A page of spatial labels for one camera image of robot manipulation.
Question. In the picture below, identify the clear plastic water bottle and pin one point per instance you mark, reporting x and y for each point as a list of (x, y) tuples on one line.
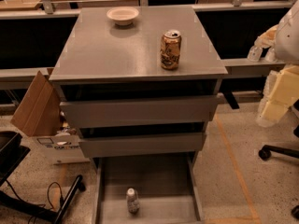
[(133, 204)]

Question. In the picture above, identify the grey drawer cabinet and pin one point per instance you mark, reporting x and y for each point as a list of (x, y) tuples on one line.
[(102, 61)]

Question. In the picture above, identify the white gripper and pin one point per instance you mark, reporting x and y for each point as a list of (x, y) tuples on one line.
[(288, 39)]

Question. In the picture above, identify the grey top drawer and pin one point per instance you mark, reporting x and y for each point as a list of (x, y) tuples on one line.
[(132, 112)]

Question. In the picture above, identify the white ceramic bowl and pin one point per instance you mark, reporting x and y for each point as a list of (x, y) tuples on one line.
[(122, 16)]

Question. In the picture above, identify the grey open bottom drawer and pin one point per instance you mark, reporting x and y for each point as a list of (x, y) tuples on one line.
[(165, 185)]

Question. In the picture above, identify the black bin at left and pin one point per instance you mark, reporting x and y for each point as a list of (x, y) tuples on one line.
[(11, 153)]

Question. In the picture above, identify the brown cardboard box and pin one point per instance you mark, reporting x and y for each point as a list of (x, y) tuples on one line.
[(40, 117)]

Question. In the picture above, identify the black office chair base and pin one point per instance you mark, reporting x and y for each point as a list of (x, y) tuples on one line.
[(266, 151)]

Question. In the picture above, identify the right sanitizer pump bottle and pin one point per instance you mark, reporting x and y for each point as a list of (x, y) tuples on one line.
[(271, 55)]

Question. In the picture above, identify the gold soda can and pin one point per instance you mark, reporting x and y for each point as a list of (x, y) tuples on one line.
[(170, 49)]

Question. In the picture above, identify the left sanitizer pump bottle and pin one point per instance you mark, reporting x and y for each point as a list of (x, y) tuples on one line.
[(255, 53)]

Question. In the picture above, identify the sanitizer pump bottle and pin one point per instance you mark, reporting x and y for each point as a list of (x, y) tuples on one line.
[(255, 53), (271, 55)]

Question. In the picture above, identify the grey middle drawer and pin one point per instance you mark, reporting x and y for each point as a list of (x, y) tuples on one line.
[(142, 144)]

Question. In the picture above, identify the black stand base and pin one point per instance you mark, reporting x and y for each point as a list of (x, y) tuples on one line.
[(50, 206)]

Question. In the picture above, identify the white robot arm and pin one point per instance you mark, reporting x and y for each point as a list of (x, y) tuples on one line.
[(286, 37)]

